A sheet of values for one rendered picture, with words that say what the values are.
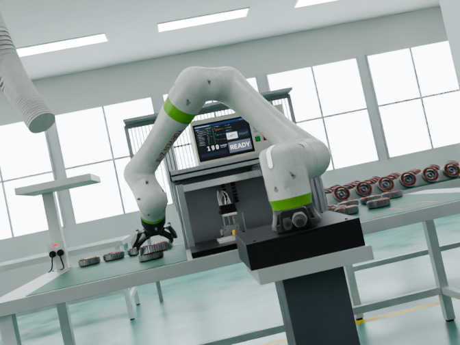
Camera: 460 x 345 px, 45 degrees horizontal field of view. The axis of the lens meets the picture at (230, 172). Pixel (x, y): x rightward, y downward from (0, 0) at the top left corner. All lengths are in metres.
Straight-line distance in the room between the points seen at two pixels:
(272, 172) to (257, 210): 1.06
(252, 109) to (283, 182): 0.35
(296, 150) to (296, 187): 0.11
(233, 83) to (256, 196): 0.89
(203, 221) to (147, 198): 0.73
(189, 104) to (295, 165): 0.42
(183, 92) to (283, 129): 0.34
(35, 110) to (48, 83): 5.95
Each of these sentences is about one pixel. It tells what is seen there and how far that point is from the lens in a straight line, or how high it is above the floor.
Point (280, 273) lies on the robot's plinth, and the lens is 1.52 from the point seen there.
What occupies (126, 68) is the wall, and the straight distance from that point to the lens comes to 9.07.
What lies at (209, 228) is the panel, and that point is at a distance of 2.63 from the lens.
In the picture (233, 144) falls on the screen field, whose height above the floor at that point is 1.18.
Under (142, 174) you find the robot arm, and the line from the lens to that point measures 2.00.
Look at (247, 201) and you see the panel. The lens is 2.65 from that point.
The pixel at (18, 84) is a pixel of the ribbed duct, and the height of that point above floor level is 1.80.
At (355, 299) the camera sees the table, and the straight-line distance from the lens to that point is 3.74.
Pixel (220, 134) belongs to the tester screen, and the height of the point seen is 1.24.
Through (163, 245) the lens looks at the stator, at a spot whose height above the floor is 0.82.
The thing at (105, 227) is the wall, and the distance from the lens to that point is 8.85.
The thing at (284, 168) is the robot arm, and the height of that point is 1.00.
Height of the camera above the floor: 0.96
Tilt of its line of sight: 2 degrees up
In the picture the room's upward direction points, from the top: 12 degrees counter-clockwise
